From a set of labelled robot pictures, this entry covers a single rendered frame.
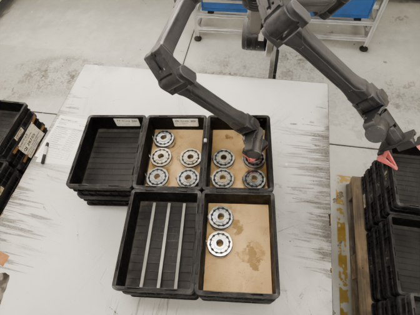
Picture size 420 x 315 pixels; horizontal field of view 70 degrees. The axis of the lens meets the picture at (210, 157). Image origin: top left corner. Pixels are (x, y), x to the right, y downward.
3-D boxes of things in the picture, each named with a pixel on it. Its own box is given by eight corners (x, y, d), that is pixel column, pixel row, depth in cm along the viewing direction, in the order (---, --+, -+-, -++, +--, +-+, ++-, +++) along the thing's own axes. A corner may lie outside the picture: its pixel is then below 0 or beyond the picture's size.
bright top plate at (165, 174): (150, 166, 142) (149, 165, 141) (170, 169, 140) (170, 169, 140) (144, 185, 137) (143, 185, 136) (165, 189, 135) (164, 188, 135)
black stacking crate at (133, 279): (139, 199, 138) (132, 189, 129) (203, 201, 136) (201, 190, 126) (121, 293, 118) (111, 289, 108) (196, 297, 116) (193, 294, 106)
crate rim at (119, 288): (133, 190, 130) (131, 188, 128) (202, 192, 128) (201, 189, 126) (112, 290, 110) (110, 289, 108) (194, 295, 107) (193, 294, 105)
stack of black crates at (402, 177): (359, 176, 209) (387, 140, 171) (405, 182, 205) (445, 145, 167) (363, 232, 190) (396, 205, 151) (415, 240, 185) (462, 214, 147)
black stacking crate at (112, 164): (97, 129, 162) (89, 115, 152) (152, 129, 159) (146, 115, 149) (77, 197, 141) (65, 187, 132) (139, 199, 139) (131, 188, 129)
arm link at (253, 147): (253, 115, 117) (235, 122, 123) (250, 139, 111) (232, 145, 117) (270, 132, 124) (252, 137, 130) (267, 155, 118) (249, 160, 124)
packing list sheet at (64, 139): (57, 115, 183) (57, 114, 183) (92, 119, 180) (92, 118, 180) (32, 160, 167) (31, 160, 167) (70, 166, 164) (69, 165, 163)
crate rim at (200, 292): (202, 192, 128) (201, 189, 126) (274, 194, 125) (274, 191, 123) (194, 295, 107) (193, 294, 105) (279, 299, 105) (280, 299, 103)
